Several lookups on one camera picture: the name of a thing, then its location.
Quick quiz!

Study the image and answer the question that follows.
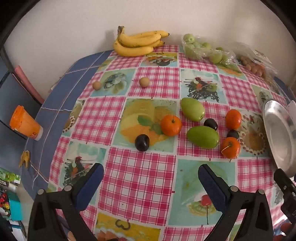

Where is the clear plastic lidded box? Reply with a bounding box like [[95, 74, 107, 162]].
[[236, 42, 278, 80]]

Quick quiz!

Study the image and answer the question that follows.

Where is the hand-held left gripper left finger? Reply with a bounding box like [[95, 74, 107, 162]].
[[28, 163, 104, 241]]

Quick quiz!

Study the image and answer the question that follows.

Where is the round metal plate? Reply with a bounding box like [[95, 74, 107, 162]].
[[263, 99, 296, 179]]

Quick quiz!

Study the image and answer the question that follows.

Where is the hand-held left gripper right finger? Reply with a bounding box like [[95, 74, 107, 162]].
[[198, 164, 274, 241]]

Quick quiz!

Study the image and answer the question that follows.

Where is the dark purple plum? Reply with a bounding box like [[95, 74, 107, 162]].
[[203, 118, 218, 131], [135, 134, 150, 152], [227, 129, 240, 140]]

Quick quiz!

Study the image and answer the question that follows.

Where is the pink board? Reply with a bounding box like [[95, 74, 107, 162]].
[[13, 65, 45, 103]]

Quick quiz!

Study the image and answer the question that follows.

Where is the orange tangerine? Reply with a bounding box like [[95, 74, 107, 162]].
[[225, 109, 242, 130], [220, 137, 241, 159], [160, 114, 182, 136]]

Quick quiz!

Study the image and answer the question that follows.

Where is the pile of small green fruits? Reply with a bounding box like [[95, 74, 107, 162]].
[[184, 34, 235, 64]]

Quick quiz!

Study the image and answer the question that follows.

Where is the yellow banana bunch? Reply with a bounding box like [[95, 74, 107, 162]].
[[113, 26, 170, 57]]

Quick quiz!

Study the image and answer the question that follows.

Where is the orange plastic cup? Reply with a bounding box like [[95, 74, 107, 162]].
[[9, 105, 44, 141]]

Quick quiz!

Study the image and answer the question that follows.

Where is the teal box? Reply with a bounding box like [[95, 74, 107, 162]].
[[8, 192, 23, 220]]

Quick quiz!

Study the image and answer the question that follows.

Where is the bag of green apples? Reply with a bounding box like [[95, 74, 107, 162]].
[[181, 33, 236, 65]]

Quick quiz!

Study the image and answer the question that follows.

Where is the small yellow object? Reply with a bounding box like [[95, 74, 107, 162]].
[[18, 151, 31, 168]]

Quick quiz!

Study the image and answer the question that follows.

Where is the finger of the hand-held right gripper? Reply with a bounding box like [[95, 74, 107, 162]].
[[273, 168, 296, 201]]

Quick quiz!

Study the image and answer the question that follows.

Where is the pink checkered printed tablecloth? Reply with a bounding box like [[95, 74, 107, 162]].
[[47, 45, 294, 241]]

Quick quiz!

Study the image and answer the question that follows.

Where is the pile of brown longans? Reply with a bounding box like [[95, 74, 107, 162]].
[[240, 56, 266, 77]]

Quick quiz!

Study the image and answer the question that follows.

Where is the green mango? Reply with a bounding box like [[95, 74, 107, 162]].
[[181, 97, 205, 122], [186, 126, 220, 149]]

